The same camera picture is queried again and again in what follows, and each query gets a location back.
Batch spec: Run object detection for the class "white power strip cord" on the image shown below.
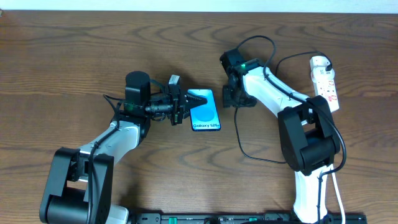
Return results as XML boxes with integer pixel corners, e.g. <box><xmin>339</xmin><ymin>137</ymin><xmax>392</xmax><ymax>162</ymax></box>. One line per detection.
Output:
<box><xmin>330</xmin><ymin>164</ymin><xmax>346</xmax><ymax>224</ymax></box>

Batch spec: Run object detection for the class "black USB charger cable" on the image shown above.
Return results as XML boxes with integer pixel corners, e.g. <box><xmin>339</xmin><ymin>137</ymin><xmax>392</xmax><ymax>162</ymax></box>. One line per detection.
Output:
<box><xmin>233</xmin><ymin>51</ymin><xmax>333</xmax><ymax>165</ymax></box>

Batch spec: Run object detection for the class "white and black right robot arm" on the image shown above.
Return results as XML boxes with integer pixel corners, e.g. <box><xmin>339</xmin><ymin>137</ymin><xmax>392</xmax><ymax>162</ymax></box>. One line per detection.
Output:
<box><xmin>220</xmin><ymin>49</ymin><xmax>343</xmax><ymax>223</ymax></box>

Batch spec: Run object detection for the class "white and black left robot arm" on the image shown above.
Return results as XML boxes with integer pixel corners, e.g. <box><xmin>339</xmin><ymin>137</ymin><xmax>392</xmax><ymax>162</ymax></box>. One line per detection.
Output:
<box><xmin>39</xmin><ymin>71</ymin><xmax>207</xmax><ymax>224</ymax></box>

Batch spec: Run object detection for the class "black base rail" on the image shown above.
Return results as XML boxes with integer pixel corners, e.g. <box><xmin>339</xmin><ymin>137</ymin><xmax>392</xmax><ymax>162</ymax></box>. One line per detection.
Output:
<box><xmin>129</xmin><ymin>212</ymin><xmax>368</xmax><ymax>224</ymax></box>

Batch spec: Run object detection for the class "white power strip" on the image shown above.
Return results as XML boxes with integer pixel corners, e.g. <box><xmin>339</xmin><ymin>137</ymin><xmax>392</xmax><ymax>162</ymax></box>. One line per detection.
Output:
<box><xmin>310</xmin><ymin>56</ymin><xmax>340</xmax><ymax>112</ymax></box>

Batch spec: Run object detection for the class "blue Galaxy smartphone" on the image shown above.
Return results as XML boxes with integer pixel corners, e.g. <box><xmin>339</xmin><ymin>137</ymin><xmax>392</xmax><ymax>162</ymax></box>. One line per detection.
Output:
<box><xmin>188</xmin><ymin>89</ymin><xmax>221</xmax><ymax>131</ymax></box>

